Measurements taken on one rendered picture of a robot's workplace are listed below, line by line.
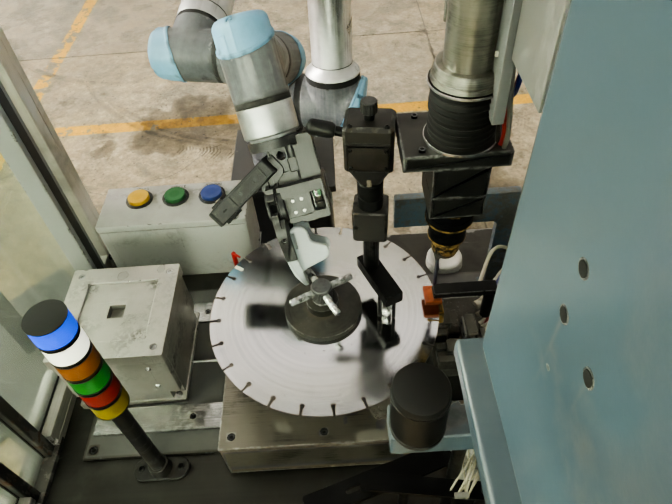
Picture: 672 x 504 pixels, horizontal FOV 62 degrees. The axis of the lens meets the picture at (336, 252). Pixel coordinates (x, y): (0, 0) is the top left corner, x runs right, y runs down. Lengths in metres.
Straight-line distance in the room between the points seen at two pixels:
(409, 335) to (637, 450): 0.60
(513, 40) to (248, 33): 0.33
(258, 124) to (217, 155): 1.98
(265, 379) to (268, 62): 0.40
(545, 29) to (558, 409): 0.28
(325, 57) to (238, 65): 0.48
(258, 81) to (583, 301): 0.56
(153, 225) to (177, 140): 1.80
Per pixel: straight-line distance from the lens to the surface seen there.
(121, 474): 0.99
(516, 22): 0.51
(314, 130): 0.67
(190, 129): 2.91
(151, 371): 0.93
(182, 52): 0.86
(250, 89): 0.72
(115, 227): 1.10
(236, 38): 0.72
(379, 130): 0.60
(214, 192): 1.08
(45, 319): 0.63
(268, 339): 0.79
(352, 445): 0.83
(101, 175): 2.79
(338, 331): 0.77
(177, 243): 1.10
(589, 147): 0.20
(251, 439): 0.83
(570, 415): 0.25
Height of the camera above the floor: 1.60
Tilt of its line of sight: 48 degrees down
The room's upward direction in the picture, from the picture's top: 5 degrees counter-clockwise
